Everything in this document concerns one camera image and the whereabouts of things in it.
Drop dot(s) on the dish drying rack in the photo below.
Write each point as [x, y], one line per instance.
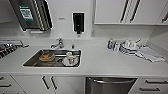
[10, 48]

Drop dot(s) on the white two-door base cabinet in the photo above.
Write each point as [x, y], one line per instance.
[56, 85]

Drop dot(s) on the small white container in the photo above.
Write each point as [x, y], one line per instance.
[116, 46]

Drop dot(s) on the chrome faucet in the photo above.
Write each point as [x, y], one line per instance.
[57, 44]

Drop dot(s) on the small blue bottle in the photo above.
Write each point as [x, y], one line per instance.
[110, 43]

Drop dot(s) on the black wall soap dispenser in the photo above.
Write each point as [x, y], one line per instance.
[78, 22]

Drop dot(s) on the white drawer stack beside dishwasher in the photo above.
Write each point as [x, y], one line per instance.
[150, 86]

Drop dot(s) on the stainless steel sink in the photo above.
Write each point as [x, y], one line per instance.
[31, 62]

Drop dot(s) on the white drawer stack beside microwave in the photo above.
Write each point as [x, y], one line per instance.
[10, 85]

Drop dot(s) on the small wall label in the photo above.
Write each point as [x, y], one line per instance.
[61, 19]

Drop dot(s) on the black paper towel dispenser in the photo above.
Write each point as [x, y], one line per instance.
[31, 15]

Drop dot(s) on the stack of white plates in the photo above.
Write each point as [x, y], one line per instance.
[129, 47]

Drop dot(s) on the white wall outlet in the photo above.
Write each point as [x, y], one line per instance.
[93, 33]

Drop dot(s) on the orange bowl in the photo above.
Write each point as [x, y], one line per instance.
[46, 56]

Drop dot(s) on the white three-door wall cabinet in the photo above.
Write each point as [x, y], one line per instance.
[130, 11]

